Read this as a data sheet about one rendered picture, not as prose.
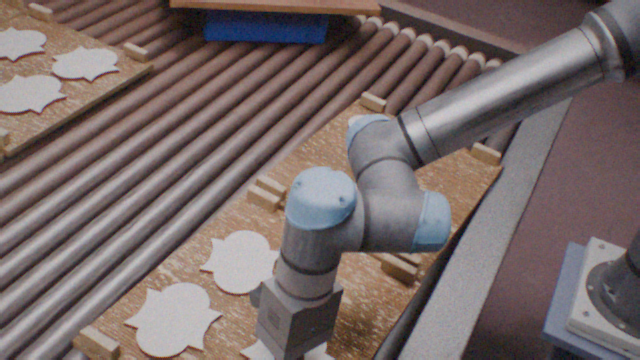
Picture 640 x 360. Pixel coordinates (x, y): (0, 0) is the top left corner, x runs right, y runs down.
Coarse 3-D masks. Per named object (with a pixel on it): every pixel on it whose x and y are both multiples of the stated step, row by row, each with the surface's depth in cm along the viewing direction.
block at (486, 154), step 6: (474, 144) 143; (480, 144) 143; (474, 150) 143; (480, 150) 143; (486, 150) 142; (492, 150) 142; (474, 156) 144; (480, 156) 143; (486, 156) 143; (492, 156) 142; (498, 156) 141; (486, 162) 143; (492, 162) 142; (498, 162) 143
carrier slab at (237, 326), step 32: (224, 224) 117; (256, 224) 118; (192, 256) 110; (352, 256) 116; (160, 288) 104; (352, 288) 110; (384, 288) 111; (416, 288) 112; (96, 320) 98; (224, 320) 101; (352, 320) 105; (384, 320) 106; (96, 352) 94; (128, 352) 95; (192, 352) 96; (224, 352) 97; (352, 352) 101
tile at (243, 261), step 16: (240, 240) 114; (256, 240) 114; (224, 256) 110; (240, 256) 111; (256, 256) 111; (272, 256) 112; (208, 272) 108; (224, 272) 108; (240, 272) 108; (256, 272) 109; (224, 288) 105; (240, 288) 106
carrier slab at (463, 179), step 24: (336, 120) 147; (312, 144) 139; (336, 144) 140; (288, 168) 132; (336, 168) 134; (432, 168) 139; (456, 168) 140; (480, 168) 142; (288, 192) 126; (456, 192) 134; (480, 192) 135; (456, 216) 128; (432, 264) 118
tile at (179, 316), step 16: (176, 288) 104; (192, 288) 104; (144, 304) 100; (160, 304) 101; (176, 304) 101; (192, 304) 102; (208, 304) 102; (128, 320) 98; (144, 320) 98; (160, 320) 99; (176, 320) 99; (192, 320) 99; (208, 320) 100; (144, 336) 96; (160, 336) 97; (176, 336) 97; (192, 336) 97; (144, 352) 94; (160, 352) 95; (176, 352) 95
